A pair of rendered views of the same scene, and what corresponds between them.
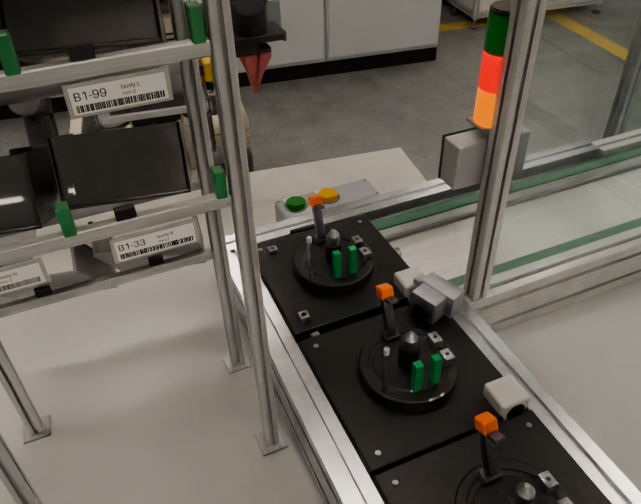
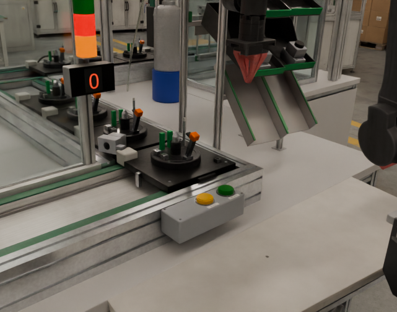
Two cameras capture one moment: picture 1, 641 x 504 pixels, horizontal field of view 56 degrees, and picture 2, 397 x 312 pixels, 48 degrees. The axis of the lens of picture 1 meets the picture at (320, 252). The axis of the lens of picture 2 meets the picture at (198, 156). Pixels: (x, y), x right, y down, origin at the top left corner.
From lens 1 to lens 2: 194 cm
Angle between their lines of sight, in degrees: 115
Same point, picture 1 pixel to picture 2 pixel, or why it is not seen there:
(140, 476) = (225, 144)
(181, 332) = not seen: hidden behind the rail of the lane
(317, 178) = (252, 298)
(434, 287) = (114, 136)
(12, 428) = (288, 147)
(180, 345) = not seen: hidden behind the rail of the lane
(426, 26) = not seen: outside the picture
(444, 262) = (104, 197)
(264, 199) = (285, 262)
